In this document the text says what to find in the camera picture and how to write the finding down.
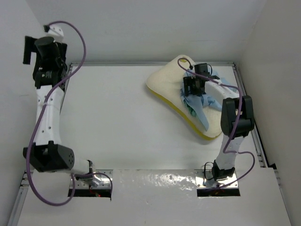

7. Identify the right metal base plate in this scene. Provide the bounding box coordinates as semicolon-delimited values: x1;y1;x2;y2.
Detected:
195;169;239;189

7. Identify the cream pillow yellow edge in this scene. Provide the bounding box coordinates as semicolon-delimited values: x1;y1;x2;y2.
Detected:
146;55;222;140

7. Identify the purple cable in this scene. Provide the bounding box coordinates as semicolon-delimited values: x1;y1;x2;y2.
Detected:
25;21;113;207
177;57;256;189

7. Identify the aluminium table frame rail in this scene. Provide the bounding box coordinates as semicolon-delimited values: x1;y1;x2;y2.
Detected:
23;61;255;192

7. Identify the metal base plate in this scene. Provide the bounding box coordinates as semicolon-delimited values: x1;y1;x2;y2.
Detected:
74;169;113;190
195;169;239;189

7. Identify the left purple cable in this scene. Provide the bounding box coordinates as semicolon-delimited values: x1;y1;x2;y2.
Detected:
25;21;113;207

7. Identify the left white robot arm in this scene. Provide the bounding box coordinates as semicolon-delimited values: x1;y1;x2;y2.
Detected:
23;36;92;176

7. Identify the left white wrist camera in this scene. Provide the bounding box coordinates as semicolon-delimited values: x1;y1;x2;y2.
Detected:
43;24;64;42

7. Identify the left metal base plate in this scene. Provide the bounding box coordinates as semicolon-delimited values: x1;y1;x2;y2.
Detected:
74;169;113;190

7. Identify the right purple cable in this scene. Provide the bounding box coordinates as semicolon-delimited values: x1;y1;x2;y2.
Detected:
177;57;256;189

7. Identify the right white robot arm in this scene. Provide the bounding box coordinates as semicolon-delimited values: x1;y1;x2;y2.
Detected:
183;64;255;181

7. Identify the light blue pillowcase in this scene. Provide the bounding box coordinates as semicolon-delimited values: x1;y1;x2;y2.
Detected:
180;70;239;131

